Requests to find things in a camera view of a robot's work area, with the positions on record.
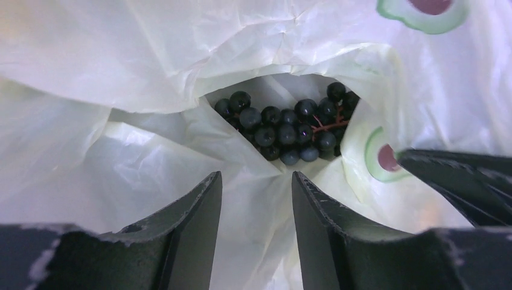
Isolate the pale green plastic bag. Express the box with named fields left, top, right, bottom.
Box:
left=1, top=1, right=511, bottom=289

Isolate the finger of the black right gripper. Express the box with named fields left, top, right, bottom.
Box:
left=397, top=149, right=511, bottom=226

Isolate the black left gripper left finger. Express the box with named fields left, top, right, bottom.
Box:
left=1, top=172, right=222, bottom=289

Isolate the dark fake grape bunch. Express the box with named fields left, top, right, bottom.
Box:
left=213, top=82, right=360, bottom=166

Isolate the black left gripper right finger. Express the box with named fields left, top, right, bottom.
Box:
left=292, top=172, right=511, bottom=289

